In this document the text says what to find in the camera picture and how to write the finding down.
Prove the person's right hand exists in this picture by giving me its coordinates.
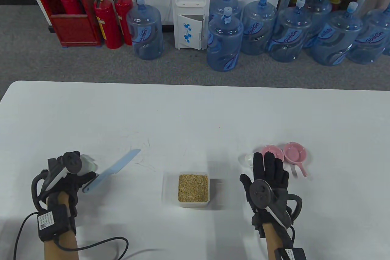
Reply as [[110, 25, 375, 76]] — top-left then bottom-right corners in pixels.
[[239, 152, 293, 236]]

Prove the person's left hand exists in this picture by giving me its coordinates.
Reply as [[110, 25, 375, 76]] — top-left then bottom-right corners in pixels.
[[40, 151, 97, 226]]

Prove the clear green-rimmed container lid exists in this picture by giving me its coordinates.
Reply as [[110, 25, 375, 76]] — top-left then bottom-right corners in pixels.
[[80, 154, 98, 177]]

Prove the light blue knife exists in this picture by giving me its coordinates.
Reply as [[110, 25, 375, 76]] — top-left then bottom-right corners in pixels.
[[82, 149, 141, 194]]

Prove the white sesame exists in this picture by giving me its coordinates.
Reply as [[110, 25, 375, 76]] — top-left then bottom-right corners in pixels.
[[178, 174, 209, 202]]

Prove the clear plastic container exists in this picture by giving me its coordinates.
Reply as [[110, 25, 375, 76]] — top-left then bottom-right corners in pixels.
[[176, 172, 211, 208]]

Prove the person's left forearm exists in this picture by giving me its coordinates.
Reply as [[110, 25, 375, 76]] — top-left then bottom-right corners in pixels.
[[44, 192, 80, 260]]

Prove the person's right forearm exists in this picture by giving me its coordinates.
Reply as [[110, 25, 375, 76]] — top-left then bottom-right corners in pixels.
[[263, 223, 288, 260]]

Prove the black white right hand controller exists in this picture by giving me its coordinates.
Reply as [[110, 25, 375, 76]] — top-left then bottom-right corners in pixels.
[[249, 179, 303, 230]]

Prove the row of blue water jugs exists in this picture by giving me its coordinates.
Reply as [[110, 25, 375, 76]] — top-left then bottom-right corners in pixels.
[[126, 0, 390, 72]]

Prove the red fire extinguisher cabinet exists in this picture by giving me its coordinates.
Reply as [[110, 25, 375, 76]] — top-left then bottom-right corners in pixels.
[[30, 0, 102, 48]]

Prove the red fire extinguisher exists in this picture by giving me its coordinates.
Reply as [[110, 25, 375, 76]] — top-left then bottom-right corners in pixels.
[[113, 0, 137, 46], [59, 0, 83, 15], [93, 0, 123, 49]]

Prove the pink dish with handle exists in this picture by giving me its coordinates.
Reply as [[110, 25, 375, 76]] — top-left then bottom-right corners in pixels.
[[261, 145, 285, 163], [283, 142, 308, 177]]

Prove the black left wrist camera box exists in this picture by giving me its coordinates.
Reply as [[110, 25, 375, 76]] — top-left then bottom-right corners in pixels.
[[37, 205, 76, 241]]

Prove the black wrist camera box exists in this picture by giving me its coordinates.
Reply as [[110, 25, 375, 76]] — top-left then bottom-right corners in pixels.
[[274, 248, 307, 260], [37, 205, 76, 241]]

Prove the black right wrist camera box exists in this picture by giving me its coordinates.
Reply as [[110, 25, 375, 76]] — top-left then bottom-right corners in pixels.
[[274, 248, 307, 260]]

